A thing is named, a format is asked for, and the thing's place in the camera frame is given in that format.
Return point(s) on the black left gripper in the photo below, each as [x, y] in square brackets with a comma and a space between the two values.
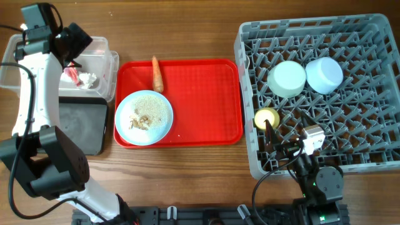
[80, 39]

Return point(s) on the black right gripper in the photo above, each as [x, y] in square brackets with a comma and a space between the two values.
[273, 144]

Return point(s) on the yellow cup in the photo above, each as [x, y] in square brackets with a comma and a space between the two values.
[269, 114]

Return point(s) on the foil wrapper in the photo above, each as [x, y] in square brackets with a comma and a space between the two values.
[71, 72]

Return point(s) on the white tissue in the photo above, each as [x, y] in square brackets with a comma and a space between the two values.
[86, 80]

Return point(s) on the light green bowl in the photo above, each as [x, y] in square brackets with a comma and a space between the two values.
[287, 79]

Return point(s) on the light blue bowl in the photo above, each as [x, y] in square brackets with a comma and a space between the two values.
[324, 75]

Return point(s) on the orange carrot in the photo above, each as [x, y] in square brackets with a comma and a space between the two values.
[157, 83]

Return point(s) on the light blue plate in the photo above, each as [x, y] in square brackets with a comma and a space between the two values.
[139, 137]

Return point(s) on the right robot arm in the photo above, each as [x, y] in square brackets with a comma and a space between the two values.
[321, 185]

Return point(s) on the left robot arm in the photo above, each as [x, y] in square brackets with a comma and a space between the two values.
[40, 157]

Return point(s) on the black waste bin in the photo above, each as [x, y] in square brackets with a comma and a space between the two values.
[84, 120]

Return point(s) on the grey dishwasher rack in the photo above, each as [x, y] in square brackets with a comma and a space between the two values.
[360, 118]

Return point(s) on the clear plastic bin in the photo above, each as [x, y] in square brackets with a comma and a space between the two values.
[96, 59]

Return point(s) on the red plastic tray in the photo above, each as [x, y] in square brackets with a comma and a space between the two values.
[206, 101]

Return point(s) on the food scraps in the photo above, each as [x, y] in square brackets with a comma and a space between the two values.
[147, 113]

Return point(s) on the black mounting rail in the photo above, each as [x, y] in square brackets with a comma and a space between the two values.
[270, 214]

